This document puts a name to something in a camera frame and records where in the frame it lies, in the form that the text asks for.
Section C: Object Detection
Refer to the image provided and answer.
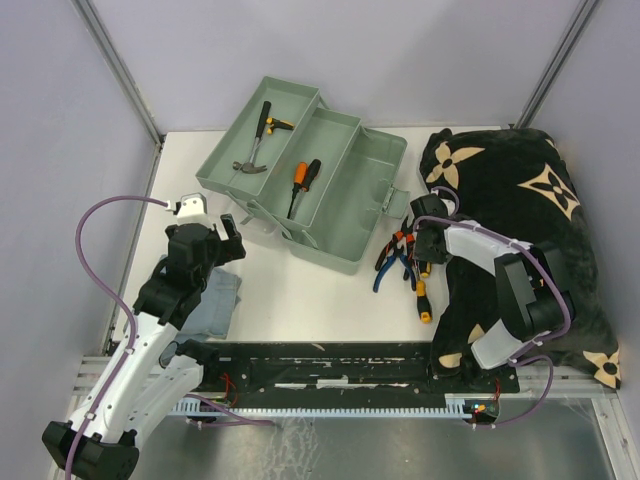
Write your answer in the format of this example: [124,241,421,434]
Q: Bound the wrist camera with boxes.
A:
[165,193,210,225]
[430,186,459,217]

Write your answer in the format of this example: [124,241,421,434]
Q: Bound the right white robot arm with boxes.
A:
[410,194,576,391]

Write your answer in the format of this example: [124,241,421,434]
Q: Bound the black floral blanket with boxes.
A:
[419,128,621,389]

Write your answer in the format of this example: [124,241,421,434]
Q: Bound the green plastic tool box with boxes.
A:
[196,76,409,275]

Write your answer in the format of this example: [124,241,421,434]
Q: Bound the blue handled pliers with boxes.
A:
[372,247,417,293]

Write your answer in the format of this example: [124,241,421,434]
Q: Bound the aluminium frame post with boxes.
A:
[71,0,164,145]
[509,0,602,129]

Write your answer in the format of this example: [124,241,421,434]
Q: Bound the folded blue denim cloth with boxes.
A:
[177,268,242,341]

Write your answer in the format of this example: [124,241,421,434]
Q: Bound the orange handled screwdriver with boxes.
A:
[286,162,308,219]

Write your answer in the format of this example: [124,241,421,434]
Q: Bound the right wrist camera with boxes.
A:
[430,186,459,217]

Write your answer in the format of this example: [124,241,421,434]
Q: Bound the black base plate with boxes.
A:
[195,341,519,408]

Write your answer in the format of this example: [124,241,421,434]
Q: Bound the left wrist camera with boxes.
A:
[165,193,210,225]

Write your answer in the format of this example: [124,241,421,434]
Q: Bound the orange black nut driver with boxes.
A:
[291,159,322,218]

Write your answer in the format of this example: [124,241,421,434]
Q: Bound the right aluminium frame post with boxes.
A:
[509,0,602,129]

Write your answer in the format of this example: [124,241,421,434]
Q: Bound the left aluminium frame post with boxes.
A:
[71,0,164,145]

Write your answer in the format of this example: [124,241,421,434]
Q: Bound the small yellow black screwdriver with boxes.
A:
[417,261,432,279]

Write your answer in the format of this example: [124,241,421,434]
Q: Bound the black handled claw hammer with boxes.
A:
[232,100,271,174]

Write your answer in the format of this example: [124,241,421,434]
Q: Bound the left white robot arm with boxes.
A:
[42,214,246,479]

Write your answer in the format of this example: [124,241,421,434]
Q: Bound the orange black pliers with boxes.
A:
[374,217,416,281]

